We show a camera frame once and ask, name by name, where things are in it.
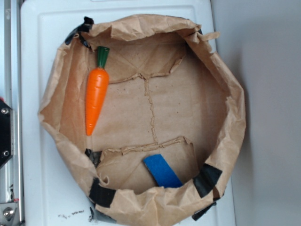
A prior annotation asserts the orange plastic toy carrot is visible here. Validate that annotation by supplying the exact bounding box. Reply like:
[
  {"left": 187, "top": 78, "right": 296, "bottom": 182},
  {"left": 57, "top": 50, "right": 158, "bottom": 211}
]
[{"left": 85, "top": 46, "right": 110, "bottom": 136}]

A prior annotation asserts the crumpled brown paper bag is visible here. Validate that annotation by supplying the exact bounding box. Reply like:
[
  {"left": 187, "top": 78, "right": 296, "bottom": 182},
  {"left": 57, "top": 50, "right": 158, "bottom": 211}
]
[{"left": 39, "top": 14, "right": 246, "bottom": 226}]

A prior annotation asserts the blue sponge block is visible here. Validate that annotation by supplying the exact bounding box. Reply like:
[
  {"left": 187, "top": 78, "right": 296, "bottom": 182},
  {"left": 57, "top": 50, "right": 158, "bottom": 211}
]
[{"left": 143, "top": 154, "right": 183, "bottom": 188}]

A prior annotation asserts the white plastic tray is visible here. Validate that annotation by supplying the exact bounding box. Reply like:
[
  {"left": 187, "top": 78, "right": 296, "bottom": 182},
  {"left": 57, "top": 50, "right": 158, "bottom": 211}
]
[{"left": 21, "top": 0, "right": 225, "bottom": 226}]

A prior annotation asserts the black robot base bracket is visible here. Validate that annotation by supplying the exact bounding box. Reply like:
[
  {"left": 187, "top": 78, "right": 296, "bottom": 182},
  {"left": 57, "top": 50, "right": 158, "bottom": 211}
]
[{"left": 0, "top": 99, "right": 12, "bottom": 168}]

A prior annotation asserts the silver aluminium frame rail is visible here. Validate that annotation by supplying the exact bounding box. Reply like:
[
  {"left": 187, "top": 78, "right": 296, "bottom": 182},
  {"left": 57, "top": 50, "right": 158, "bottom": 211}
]
[{"left": 0, "top": 0, "right": 25, "bottom": 226}]

